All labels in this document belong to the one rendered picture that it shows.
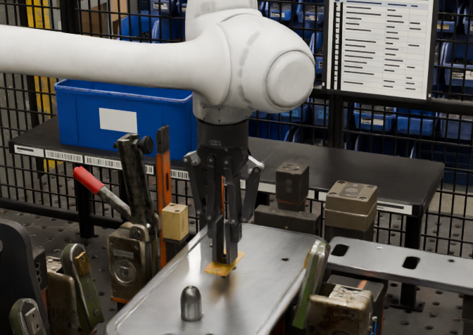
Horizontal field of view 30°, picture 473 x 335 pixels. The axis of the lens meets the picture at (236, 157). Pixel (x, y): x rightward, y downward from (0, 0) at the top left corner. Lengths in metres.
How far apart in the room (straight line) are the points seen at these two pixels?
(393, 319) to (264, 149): 0.45
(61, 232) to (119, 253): 0.84
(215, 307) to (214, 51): 0.43
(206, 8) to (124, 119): 0.64
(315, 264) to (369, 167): 0.54
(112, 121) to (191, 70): 0.77
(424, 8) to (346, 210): 0.43
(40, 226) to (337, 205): 0.99
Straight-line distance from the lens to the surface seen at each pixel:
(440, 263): 1.49
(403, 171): 1.76
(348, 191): 1.58
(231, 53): 1.08
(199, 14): 1.23
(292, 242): 1.52
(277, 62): 1.05
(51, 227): 2.32
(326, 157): 1.81
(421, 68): 1.77
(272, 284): 1.39
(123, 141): 1.38
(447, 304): 1.97
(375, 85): 1.80
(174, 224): 1.49
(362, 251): 1.50
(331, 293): 1.32
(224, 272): 1.37
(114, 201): 1.44
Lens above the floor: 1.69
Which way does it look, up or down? 21 degrees down
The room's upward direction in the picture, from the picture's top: straight up
